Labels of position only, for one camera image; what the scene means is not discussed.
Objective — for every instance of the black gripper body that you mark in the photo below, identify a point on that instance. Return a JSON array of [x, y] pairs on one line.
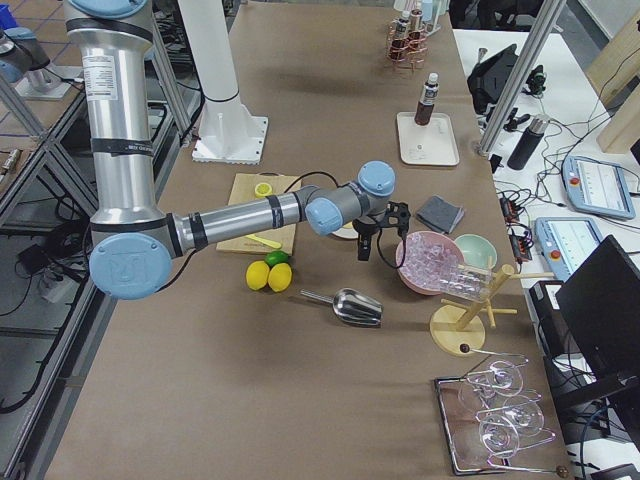
[[363, 229]]

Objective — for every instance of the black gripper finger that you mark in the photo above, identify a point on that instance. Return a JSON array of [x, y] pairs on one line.
[[367, 247], [361, 250]]

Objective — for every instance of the white round plate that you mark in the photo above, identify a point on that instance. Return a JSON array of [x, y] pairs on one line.
[[346, 233]]

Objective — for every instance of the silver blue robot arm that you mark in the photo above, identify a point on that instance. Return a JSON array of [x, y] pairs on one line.
[[134, 242]]

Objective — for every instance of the white rabbit tray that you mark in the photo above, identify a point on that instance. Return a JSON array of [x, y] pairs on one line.
[[430, 145]]

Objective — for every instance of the tea bottle on tray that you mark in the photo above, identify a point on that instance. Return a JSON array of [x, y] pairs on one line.
[[427, 99]]

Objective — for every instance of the mirrored glass rack tray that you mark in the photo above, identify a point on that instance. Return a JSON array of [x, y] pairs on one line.
[[468, 455]]

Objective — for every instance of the grey folded cloth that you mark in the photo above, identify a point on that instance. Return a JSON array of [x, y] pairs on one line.
[[439, 215]]

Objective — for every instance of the pink bowl with ice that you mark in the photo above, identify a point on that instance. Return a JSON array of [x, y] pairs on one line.
[[423, 256]]

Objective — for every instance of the metal ice scoop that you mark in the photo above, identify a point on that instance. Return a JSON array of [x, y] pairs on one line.
[[352, 307]]

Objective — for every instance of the green bowl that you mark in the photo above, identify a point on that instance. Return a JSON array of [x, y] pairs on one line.
[[477, 251]]

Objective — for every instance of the yellow plastic knife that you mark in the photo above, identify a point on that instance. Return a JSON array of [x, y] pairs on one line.
[[265, 241]]

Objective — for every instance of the lower yellow lemon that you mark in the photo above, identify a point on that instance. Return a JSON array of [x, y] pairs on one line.
[[280, 277]]

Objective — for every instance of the yellow lemon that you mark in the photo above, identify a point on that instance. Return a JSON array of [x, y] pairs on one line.
[[257, 274], [280, 277]]

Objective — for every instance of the green lime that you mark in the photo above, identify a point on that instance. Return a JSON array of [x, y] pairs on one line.
[[276, 257]]

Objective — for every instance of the clear glass on mug tree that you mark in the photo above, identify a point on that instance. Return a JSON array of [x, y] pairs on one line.
[[467, 282]]

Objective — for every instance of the upper yellow lemon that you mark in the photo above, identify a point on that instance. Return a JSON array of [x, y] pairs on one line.
[[257, 274]]

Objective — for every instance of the lemon half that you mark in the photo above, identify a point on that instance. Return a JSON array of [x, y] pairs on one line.
[[263, 189]]

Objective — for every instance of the wooden mug tree stand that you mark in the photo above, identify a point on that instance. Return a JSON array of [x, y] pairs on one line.
[[457, 329]]

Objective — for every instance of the wooden cutting board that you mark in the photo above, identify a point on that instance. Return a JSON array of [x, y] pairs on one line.
[[243, 190]]

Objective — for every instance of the black thermos bottle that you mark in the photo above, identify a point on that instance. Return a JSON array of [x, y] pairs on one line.
[[528, 142]]

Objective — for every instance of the lower teach pendant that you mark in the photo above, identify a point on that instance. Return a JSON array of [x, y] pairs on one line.
[[566, 242]]

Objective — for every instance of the teach pendant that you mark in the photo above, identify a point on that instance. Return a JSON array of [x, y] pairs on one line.
[[597, 187], [566, 242]]

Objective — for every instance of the tea bottle in rack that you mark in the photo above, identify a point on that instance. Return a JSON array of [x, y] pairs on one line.
[[400, 35]]

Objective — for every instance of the upper clear wine glass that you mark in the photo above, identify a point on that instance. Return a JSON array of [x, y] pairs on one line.
[[488, 388]]

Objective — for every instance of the clear wine glass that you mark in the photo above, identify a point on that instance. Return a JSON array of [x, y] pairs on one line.
[[515, 426], [488, 388]]

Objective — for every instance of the upper teach pendant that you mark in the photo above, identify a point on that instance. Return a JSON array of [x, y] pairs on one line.
[[597, 187]]

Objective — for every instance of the black monitor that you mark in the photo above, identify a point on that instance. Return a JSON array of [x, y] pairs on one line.
[[600, 305]]

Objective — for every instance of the lower clear wine glass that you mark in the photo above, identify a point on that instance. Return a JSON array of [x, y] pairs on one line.
[[515, 426]]

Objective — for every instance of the copper wire bottle rack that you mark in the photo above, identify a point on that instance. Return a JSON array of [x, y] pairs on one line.
[[408, 52]]

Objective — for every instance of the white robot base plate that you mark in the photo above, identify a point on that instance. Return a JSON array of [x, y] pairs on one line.
[[228, 133]]

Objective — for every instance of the aluminium frame post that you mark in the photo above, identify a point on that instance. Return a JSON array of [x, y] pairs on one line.
[[529, 53]]

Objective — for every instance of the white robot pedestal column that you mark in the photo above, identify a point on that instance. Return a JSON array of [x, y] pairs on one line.
[[207, 34]]

